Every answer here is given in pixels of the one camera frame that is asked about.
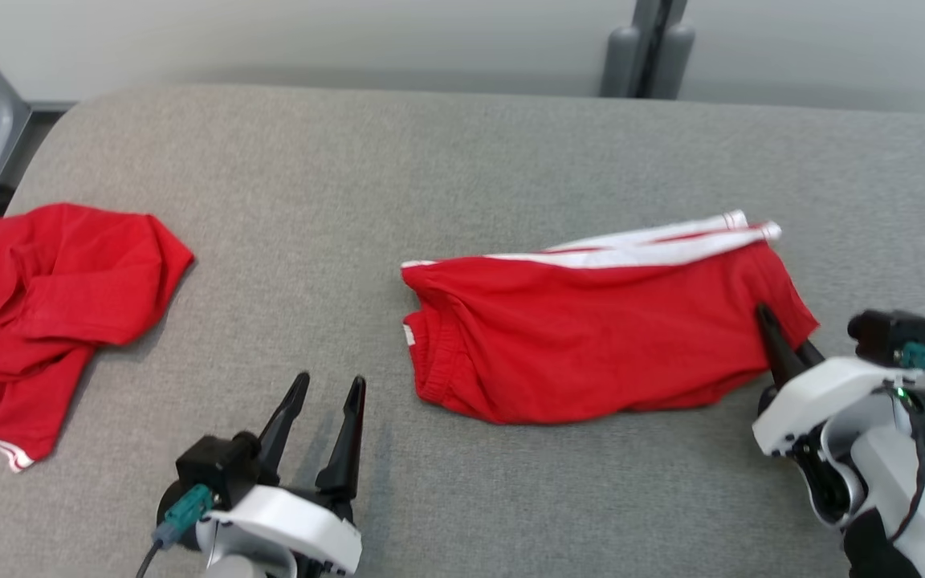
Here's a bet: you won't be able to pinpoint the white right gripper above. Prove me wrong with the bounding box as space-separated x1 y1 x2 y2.
752 303 925 527

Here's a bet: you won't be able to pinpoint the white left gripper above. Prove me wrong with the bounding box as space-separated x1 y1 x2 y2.
196 371 368 578

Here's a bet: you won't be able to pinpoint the red shorts white stripes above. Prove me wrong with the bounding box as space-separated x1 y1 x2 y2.
401 210 821 426

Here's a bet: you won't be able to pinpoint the red white baseball jersey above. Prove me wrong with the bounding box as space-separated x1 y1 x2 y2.
0 202 195 474

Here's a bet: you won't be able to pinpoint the left camera cable teal plug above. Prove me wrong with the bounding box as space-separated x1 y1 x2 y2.
136 483 216 578

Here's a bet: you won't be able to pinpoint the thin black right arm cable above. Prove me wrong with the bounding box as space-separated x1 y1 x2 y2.
884 381 925 547

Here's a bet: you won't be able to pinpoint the grey partition post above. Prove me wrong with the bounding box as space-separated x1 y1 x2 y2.
601 0 696 101

